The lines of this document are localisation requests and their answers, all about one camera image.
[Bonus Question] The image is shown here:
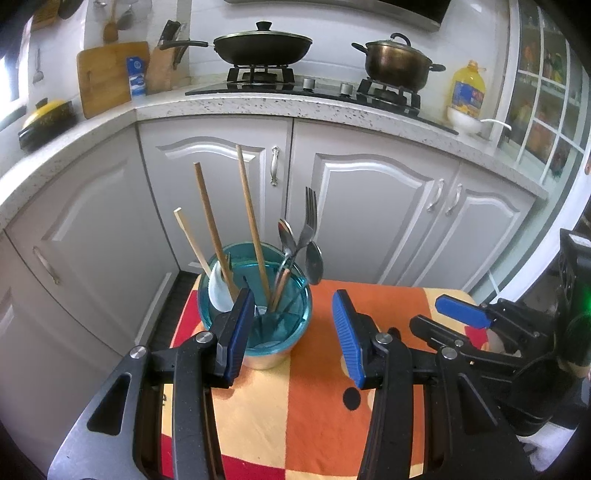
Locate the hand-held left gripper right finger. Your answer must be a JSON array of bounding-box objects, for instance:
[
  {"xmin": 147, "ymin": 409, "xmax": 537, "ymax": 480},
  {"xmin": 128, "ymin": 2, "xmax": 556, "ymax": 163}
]
[{"xmin": 331, "ymin": 289, "xmax": 536, "ymax": 480}]

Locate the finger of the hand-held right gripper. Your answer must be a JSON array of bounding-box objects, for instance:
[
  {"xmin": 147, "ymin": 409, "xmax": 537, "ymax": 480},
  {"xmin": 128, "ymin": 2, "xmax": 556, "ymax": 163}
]
[
  {"xmin": 409, "ymin": 314, "xmax": 482, "ymax": 355},
  {"xmin": 435, "ymin": 295, "xmax": 500, "ymax": 332}
]

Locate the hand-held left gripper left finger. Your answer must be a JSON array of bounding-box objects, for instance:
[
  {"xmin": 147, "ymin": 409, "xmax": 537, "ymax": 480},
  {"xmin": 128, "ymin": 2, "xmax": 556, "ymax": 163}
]
[{"xmin": 46, "ymin": 287, "xmax": 257, "ymax": 480}]

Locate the teal plastic cup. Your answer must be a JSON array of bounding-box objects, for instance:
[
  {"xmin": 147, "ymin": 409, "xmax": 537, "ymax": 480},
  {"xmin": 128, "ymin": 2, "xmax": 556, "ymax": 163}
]
[{"xmin": 198, "ymin": 242, "xmax": 313, "ymax": 370}]

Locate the white ceramic spoon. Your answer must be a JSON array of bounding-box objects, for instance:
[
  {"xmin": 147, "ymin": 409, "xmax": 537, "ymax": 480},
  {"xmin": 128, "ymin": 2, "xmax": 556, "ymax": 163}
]
[{"xmin": 209, "ymin": 265, "xmax": 237, "ymax": 313}]

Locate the wooden chopstick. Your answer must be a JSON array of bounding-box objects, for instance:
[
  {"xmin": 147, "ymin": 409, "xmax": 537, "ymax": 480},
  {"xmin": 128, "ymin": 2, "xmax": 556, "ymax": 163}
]
[
  {"xmin": 236, "ymin": 144, "xmax": 272, "ymax": 301},
  {"xmin": 193, "ymin": 161, "xmax": 241, "ymax": 301},
  {"xmin": 174, "ymin": 208, "xmax": 215, "ymax": 278},
  {"xmin": 269, "ymin": 269, "xmax": 291, "ymax": 313}
]

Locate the small metal spoon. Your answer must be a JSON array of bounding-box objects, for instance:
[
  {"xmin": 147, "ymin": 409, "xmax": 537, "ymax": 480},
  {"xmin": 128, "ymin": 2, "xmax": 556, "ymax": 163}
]
[{"xmin": 277, "ymin": 218, "xmax": 298, "ymax": 273}]

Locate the silver fork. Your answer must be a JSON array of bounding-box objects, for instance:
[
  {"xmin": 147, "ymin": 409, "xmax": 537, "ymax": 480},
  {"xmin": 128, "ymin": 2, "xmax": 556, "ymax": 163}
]
[{"xmin": 276, "ymin": 186, "xmax": 320, "ymax": 296}]

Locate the person's right hand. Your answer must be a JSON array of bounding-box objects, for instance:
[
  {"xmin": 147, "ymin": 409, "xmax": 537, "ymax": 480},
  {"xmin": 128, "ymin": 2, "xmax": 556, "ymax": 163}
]
[{"xmin": 524, "ymin": 422, "xmax": 580, "ymax": 464}]

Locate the orange printed cloth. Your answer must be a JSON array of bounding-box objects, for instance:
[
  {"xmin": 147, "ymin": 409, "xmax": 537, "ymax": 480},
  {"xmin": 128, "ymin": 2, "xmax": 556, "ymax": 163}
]
[{"xmin": 161, "ymin": 277, "xmax": 490, "ymax": 480}]

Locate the grey cabinet door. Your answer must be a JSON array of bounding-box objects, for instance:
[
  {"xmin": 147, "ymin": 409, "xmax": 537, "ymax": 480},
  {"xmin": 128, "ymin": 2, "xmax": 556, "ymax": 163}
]
[
  {"xmin": 137, "ymin": 117, "xmax": 295, "ymax": 278},
  {"xmin": 4, "ymin": 124, "xmax": 182, "ymax": 344},
  {"xmin": 0, "ymin": 231, "xmax": 123, "ymax": 467},
  {"xmin": 285, "ymin": 119, "xmax": 462, "ymax": 287},
  {"xmin": 394, "ymin": 161, "xmax": 539, "ymax": 292}
]

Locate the white bowl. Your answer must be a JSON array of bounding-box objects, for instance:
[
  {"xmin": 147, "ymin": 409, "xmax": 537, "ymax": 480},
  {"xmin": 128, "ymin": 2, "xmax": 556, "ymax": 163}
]
[{"xmin": 446, "ymin": 106, "xmax": 483, "ymax": 136}]

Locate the yellow oil bottle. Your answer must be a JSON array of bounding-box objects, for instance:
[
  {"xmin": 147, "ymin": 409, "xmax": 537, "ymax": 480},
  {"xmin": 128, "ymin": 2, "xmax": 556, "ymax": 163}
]
[{"xmin": 451, "ymin": 60, "xmax": 487, "ymax": 118}]

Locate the speckled stone countertop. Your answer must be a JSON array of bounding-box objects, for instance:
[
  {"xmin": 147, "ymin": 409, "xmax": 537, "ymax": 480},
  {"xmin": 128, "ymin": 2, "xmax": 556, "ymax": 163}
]
[{"xmin": 0, "ymin": 83, "xmax": 550, "ymax": 222}]

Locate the white glass-paned door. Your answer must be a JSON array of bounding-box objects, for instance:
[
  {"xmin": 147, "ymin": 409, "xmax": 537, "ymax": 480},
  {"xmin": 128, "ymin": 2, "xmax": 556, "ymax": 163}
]
[{"xmin": 496, "ymin": 0, "xmax": 591, "ymax": 185}]

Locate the black gas hob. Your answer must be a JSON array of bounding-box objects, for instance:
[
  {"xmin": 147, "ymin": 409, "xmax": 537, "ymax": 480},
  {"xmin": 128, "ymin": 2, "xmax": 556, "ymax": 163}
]
[{"xmin": 185, "ymin": 65, "xmax": 460, "ymax": 136}]

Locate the dark cooking pot with lid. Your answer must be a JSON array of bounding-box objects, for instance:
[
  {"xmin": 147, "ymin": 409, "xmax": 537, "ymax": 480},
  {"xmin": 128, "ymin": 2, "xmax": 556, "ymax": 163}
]
[{"xmin": 352, "ymin": 32, "xmax": 446, "ymax": 93}]

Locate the blue carton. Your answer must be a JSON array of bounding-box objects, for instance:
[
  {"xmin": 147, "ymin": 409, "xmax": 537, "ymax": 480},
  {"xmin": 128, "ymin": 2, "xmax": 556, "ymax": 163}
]
[{"xmin": 127, "ymin": 56, "xmax": 148, "ymax": 99}]

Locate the wooden knife block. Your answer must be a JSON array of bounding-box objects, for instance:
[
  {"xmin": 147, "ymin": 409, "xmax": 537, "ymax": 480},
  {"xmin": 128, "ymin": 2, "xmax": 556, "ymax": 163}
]
[{"xmin": 145, "ymin": 21, "xmax": 190, "ymax": 92}]

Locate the black wok with lid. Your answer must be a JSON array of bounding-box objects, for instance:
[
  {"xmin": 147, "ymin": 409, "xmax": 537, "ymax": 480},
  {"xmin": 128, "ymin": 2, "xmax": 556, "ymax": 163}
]
[{"xmin": 159, "ymin": 21, "xmax": 314, "ymax": 66}]

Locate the black pot with yellow lid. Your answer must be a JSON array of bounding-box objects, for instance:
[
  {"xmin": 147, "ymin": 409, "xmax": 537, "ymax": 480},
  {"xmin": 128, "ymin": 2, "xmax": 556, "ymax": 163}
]
[{"xmin": 18, "ymin": 98, "xmax": 78, "ymax": 153}]

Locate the wooden cutting board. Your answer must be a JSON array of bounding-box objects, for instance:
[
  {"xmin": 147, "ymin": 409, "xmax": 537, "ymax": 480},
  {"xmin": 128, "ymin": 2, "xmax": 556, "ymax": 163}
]
[{"xmin": 76, "ymin": 41, "xmax": 152, "ymax": 120}]

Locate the range hood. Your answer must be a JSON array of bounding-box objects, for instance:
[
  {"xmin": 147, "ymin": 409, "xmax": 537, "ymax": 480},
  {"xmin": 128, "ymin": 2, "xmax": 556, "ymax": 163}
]
[{"xmin": 224, "ymin": 0, "xmax": 453, "ymax": 32}]

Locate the hanging wooden spatula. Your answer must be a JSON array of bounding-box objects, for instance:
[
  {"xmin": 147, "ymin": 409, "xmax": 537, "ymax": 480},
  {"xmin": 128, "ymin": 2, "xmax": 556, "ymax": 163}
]
[{"xmin": 102, "ymin": 0, "xmax": 120, "ymax": 44}]

